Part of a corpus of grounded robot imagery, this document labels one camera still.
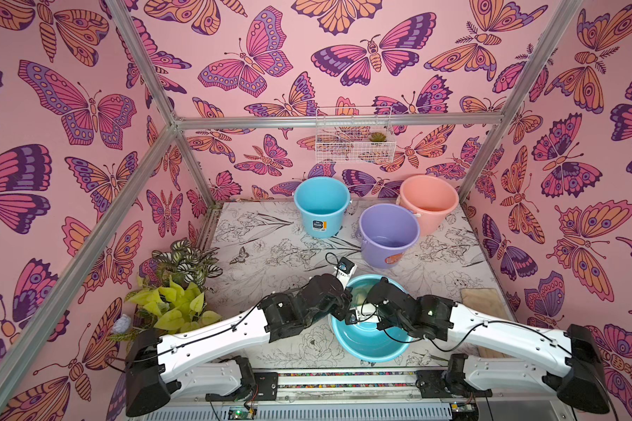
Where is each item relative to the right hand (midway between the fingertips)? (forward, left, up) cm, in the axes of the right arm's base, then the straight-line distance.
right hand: (370, 292), depth 77 cm
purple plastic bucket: (+27, -9, -4) cm, 29 cm away
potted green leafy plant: (-7, +52, +10) cm, 54 cm away
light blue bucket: (+45, +16, -8) cm, 49 cm away
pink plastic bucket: (+41, -27, -1) cm, 50 cm away
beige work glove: (+5, -42, -14) cm, 45 cm away
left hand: (-2, +6, +7) cm, 9 cm away
